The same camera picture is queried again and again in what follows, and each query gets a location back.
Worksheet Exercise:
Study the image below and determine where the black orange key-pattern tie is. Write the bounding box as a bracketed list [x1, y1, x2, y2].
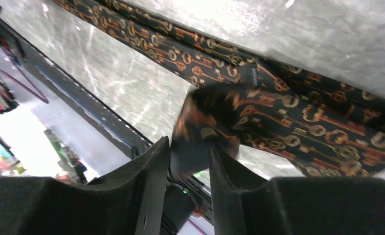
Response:
[57, 0, 385, 178]

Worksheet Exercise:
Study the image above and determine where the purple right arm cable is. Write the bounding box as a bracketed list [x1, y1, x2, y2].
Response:
[0, 48, 49, 104]

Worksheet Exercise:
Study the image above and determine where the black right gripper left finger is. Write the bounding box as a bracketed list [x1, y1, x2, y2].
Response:
[0, 137, 170, 235]

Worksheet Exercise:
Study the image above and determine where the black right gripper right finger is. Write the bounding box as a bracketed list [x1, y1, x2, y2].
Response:
[209, 145, 385, 235]

